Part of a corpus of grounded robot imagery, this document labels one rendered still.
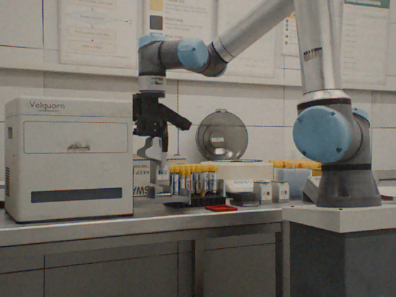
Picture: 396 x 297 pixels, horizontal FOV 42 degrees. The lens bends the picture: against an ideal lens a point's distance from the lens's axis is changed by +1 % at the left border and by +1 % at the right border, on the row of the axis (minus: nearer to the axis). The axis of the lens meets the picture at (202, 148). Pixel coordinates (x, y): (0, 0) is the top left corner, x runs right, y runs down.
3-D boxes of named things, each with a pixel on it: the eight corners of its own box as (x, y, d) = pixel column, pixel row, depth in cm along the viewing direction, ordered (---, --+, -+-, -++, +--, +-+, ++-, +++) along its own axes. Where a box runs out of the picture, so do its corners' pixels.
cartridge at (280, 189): (278, 203, 160) (278, 181, 160) (270, 201, 164) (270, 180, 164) (289, 202, 162) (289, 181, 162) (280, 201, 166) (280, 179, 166)
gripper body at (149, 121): (129, 137, 141) (129, 93, 140) (159, 137, 144) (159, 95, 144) (139, 137, 134) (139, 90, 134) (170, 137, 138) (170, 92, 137)
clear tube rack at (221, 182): (167, 204, 157) (167, 181, 157) (155, 201, 166) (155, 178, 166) (225, 201, 166) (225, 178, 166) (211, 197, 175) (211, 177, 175)
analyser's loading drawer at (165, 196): (119, 208, 132) (119, 188, 132) (111, 206, 138) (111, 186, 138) (191, 204, 141) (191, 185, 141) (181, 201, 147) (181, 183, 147)
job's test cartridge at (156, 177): (155, 184, 138) (155, 160, 137) (149, 183, 142) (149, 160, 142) (169, 184, 139) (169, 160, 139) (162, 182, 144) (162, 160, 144)
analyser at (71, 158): (17, 224, 120) (16, 95, 120) (3, 210, 145) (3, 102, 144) (143, 215, 134) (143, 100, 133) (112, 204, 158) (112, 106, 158)
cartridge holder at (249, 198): (243, 206, 151) (243, 194, 151) (229, 203, 159) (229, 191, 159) (259, 206, 153) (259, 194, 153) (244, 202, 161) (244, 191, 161)
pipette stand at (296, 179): (286, 200, 167) (286, 170, 167) (275, 198, 174) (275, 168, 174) (312, 199, 171) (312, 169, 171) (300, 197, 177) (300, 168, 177)
